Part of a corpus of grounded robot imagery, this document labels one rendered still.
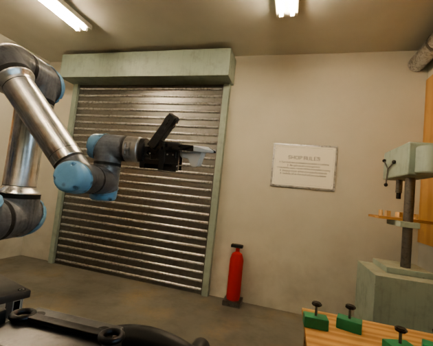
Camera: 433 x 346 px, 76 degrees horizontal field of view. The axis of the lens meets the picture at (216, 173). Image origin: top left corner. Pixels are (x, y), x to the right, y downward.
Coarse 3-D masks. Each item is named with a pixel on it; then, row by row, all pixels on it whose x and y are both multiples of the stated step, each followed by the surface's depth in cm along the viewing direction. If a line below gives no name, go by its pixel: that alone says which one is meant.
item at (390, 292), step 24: (408, 144) 180; (432, 144) 177; (384, 168) 220; (408, 168) 179; (432, 168) 163; (408, 192) 191; (384, 216) 199; (408, 216) 189; (408, 240) 188; (360, 264) 210; (384, 264) 191; (408, 264) 187; (360, 288) 204; (384, 288) 174; (408, 288) 171; (432, 288) 168; (360, 312) 199; (384, 312) 173; (408, 312) 170; (432, 312) 167
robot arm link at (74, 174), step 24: (0, 48) 70; (0, 72) 67; (24, 72) 70; (24, 96) 67; (24, 120) 67; (48, 120) 67; (48, 144) 65; (72, 144) 68; (72, 168) 62; (96, 168) 70; (72, 192) 63
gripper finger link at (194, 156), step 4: (196, 148) 74; (200, 148) 74; (204, 148) 75; (208, 148) 75; (180, 152) 76; (184, 152) 76; (188, 152) 76; (192, 152) 75; (196, 152) 75; (200, 152) 75; (212, 152) 75; (184, 156) 76; (188, 156) 76; (192, 156) 75; (196, 156) 75; (200, 156) 75; (188, 160) 76; (192, 160) 76; (196, 160) 75; (192, 164) 76; (196, 164) 75
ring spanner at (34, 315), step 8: (16, 312) 22; (24, 312) 23; (32, 312) 22; (16, 320) 22; (24, 320) 22; (32, 320) 22; (40, 320) 22; (48, 320) 22; (56, 320) 22; (64, 320) 22; (56, 328) 21; (64, 328) 21; (72, 328) 21; (80, 328) 21; (88, 328) 21; (96, 328) 21; (112, 328) 21; (96, 336) 20; (104, 336) 20; (120, 336) 20; (104, 344) 20; (112, 344) 20
